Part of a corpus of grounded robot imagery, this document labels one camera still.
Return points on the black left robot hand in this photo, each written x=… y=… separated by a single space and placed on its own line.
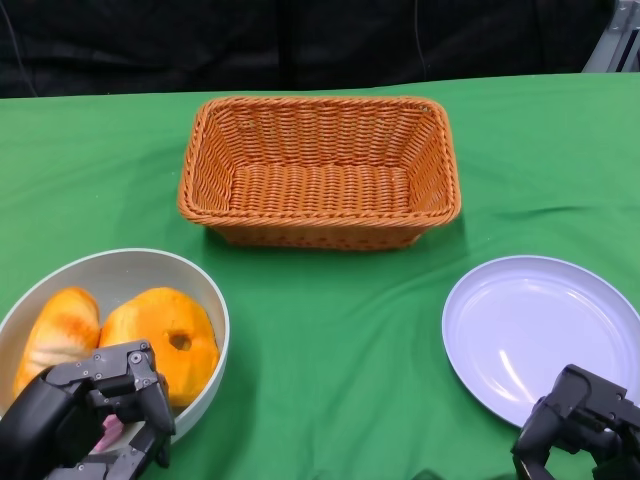
x=65 y=400

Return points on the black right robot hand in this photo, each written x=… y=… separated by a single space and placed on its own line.
x=590 y=415

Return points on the pink cake with cherry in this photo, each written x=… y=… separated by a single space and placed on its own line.
x=111 y=431

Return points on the orange bread roll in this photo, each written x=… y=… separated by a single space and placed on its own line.
x=60 y=325

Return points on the pale green bowl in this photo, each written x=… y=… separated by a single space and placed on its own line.
x=130 y=272

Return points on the lavender round plate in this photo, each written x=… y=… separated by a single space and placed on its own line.
x=530 y=325

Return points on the orange wicker basket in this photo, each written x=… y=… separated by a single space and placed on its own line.
x=320 y=150

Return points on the green tablecloth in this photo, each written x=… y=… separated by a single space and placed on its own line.
x=320 y=325

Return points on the black backdrop curtain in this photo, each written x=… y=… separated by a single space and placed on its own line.
x=250 y=40

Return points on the grey metal frame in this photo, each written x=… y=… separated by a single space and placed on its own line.
x=612 y=40

